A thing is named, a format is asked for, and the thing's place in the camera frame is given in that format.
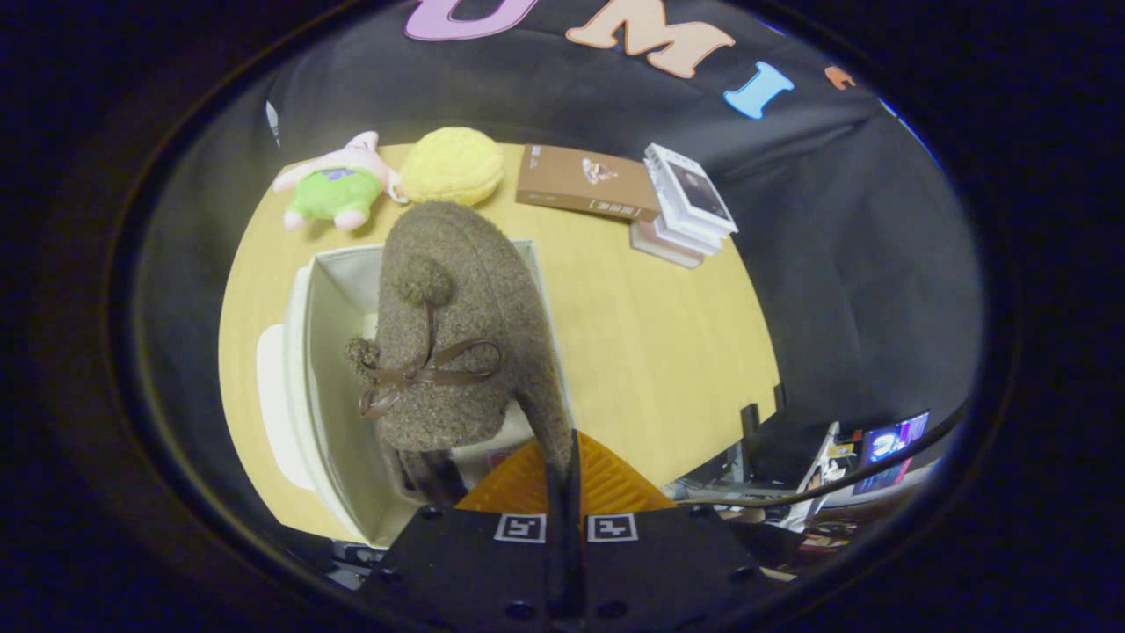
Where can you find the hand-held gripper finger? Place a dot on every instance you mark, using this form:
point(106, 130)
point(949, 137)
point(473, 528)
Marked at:
point(555, 545)
point(576, 563)

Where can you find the beige fabric storage box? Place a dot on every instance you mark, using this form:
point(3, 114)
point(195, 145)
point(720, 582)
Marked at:
point(338, 369)

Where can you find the brown fuzzy shoe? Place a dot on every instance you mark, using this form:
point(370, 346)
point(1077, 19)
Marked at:
point(457, 255)

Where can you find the black table clamp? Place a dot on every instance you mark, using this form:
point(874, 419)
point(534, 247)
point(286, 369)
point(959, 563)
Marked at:
point(749, 440)
point(779, 396)

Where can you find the pale pink book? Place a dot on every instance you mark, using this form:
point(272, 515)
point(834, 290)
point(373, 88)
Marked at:
point(659, 248)

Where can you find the thick white book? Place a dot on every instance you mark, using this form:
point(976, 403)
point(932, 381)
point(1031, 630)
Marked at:
point(694, 237)

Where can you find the blue lit screen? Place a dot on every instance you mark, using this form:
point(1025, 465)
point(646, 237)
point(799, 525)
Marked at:
point(892, 440)

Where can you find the brown book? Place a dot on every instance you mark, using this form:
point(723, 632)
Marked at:
point(562, 180)

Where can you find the white book with dark cover photo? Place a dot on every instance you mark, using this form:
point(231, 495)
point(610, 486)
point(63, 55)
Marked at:
point(694, 189)

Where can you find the yellow round plush toy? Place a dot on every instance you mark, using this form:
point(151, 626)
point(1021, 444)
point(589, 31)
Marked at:
point(453, 167)

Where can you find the black backdrop cloth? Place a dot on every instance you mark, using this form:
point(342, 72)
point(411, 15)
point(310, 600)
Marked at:
point(835, 264)

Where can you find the pink and green plush toy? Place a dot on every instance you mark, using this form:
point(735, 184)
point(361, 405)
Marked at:
point(334, 193)

